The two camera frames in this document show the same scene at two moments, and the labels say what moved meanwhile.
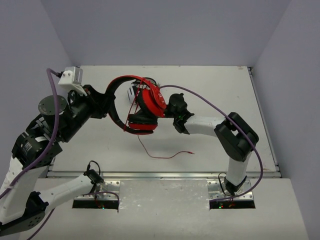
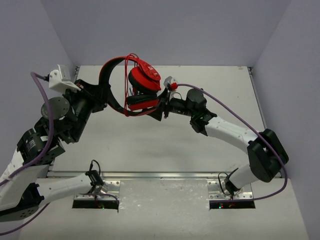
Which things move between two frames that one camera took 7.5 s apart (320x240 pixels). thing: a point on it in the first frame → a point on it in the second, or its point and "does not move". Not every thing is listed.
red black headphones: (151, 106) → (142, 84)
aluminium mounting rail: (161, 175) does not move
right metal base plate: (215, 192) does not move
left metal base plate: (107, 190) does not move
